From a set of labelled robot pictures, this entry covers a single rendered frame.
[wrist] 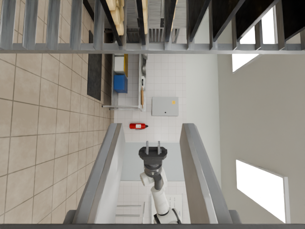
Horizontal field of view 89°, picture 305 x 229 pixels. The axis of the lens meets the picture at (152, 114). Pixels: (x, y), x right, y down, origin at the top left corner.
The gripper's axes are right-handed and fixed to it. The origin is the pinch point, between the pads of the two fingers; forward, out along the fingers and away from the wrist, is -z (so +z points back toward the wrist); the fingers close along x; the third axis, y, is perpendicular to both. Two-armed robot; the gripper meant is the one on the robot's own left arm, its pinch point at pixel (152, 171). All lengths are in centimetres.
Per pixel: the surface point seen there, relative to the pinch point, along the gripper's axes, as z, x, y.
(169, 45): -60, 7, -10
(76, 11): -70, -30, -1
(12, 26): -66, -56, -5
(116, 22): -52, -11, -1
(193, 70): -412, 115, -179
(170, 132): -290, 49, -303
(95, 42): -59, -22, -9
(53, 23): -66, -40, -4
